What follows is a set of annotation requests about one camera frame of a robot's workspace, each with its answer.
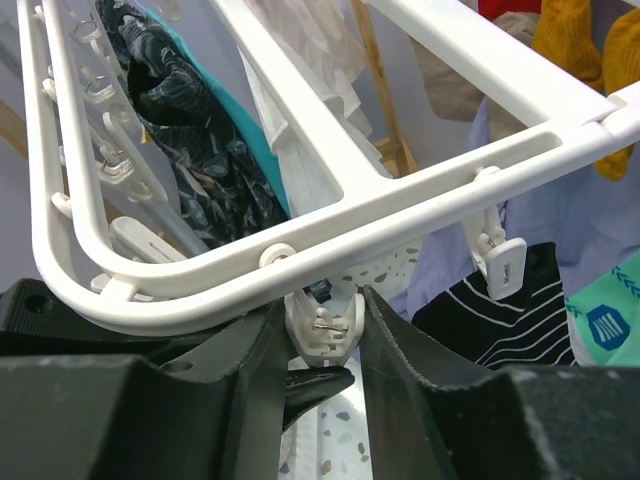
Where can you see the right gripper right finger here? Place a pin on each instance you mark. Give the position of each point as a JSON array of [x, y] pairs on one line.
[[432, 414]]

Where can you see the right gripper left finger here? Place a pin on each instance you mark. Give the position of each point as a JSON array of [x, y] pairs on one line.
[[80, 402]]

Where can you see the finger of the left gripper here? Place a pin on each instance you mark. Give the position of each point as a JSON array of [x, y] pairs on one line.
[[306, 389]]

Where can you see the white hanger clip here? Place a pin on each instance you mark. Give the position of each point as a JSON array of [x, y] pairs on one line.
[[320, 338]]

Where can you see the black striped sock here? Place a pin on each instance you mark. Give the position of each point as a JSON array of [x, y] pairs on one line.
[[528, 327]]

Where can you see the white plastic sock hanger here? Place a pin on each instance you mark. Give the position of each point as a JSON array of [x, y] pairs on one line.
[[353, 215]]

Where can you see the mint green sock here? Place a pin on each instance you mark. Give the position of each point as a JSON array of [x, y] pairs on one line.
[[604, 321]]

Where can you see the dark leaf-print garment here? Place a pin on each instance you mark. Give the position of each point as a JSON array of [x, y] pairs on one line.
[[228, 180]]

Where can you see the lavender shirt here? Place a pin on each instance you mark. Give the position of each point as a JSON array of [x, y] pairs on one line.
[[593, 222]]

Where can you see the grey metal garment rack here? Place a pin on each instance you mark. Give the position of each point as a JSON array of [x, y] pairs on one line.
[[176, 227]]

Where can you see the white ruffled dress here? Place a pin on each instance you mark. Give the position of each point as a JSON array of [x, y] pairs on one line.
[[315, 38]]

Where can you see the mustard yellow sock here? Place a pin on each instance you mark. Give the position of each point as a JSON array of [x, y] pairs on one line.
[[620, 70], [564, 36]]

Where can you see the red and white garment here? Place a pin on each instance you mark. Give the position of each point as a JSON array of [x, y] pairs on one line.
[[492, 9]]

